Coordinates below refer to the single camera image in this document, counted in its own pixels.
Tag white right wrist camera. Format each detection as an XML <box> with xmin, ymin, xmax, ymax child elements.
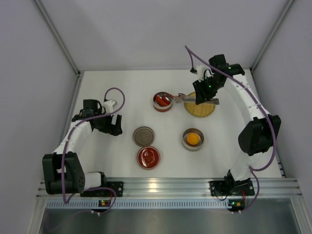
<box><xmin>190</xmin><ymin>65</ymin><xmax>209</xmax><ymax>82</ymax></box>

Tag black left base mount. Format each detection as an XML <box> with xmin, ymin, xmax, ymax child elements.
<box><xmin>102</xmin><ymin>181</ymin><xmax>124</xmax><ymax>197</ymax></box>

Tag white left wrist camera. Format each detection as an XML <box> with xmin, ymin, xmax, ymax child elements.
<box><xmin>102</xmin><ymin>99</ymin><xmax>117</xmax><ymax>114</ymax></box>

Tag round bamboo plate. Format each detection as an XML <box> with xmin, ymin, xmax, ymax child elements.
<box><xmin>184</xmin><ymin>92</ymin><xmax>216</xmax><ymax>117</ymax></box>

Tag left aluminium frame post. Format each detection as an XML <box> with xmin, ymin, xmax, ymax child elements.
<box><xmin>33</xmin><ymin>0</ymin><xmax>81</xmax><ymax>76</ymax></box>

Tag orange round fruit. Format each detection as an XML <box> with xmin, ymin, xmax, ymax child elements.
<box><xmin>187</xmin><ymin>133</ymin><xmax>200</xmax><ymax>145</ymax></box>

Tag red round lid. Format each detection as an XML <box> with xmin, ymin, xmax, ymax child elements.
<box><xmin>136</xmin><ymin>146</ymin><xmax>160</xmax><ymax>170</ymax></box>

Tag aluminium rail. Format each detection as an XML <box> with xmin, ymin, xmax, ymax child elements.
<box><xmin>36</xmin><ymin>177</ymin><xmax>303</xmax><ymax>198</ymax></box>

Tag aluminium frame post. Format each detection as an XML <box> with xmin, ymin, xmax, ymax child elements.
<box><xmin>250</xmin><ymin>0</ymin><xmax>296</xmax><ymax>74</ymax></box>
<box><xmin>33</xmin><ymin>0</ymin><xmax>81</xmax><ymax>76</ymax></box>

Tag beige round lid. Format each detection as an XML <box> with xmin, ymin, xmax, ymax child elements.
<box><xmin>133</xmin><ymin>126</ymin><xmax>155</xmax><ymax>147</ymax></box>

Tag right aluminium frame post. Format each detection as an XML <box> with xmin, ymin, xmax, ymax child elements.
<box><xmin>250</xmin><ymin>0</ymin><xmax>296</xmax><ymax>74</ymax></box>

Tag beige-banded steel container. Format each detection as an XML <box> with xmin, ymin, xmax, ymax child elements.
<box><xmin>181</xmin><ymin>128</ymin><xmax>205</xmax><ymax>151</ymax></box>

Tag slotted cable duct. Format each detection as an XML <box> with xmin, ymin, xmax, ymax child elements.
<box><xmin>45</xmin><ymin>199</ymin><xmax>243</xmax><ymax>211</ymax></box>

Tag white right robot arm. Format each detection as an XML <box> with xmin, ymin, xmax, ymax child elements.
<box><xmin>190</xmin><ymin>54</ymin><xmax>281</xmax><ymax>190</ymax></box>

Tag steel tongs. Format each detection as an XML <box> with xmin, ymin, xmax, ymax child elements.
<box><xmin>169</xmin><ymin>93</ymin><xmax>219</xmax><ymax>105</ymax></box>

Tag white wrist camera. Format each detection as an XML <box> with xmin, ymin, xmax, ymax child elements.
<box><xmin>190</xmin><ymin>65</ymin><xmax>209</xmax><ymax>82</ymax></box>
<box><xmin>102</xmin><ymin>99</ymin><xmax>117</xmax><ymax>114</ymax></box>

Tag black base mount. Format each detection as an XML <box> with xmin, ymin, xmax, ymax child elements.
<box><xmin>209</xmin><ymin>179</ymin><xmax>255</xmax><ymax>197</ymax></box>
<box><xmin>102</xmin><ymin>181</ymin><xmax>124</xmax><ymax>197</ymax></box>

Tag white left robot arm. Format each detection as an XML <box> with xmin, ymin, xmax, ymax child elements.
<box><xmin>42</xmin><ymin>99</ymin><xmax>122</xmax><ymax>195</ymax></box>

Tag red-banded steel container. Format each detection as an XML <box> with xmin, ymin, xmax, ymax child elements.
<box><xmin>153</xmin><ymin>92</ymin><xmax>173</xmax><ymax>112</ymax></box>

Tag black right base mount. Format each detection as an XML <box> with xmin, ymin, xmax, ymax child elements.
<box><xmin>209</xmin><ymin>179</ymin><xmax>255</xmax><ymax>197</ymax></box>

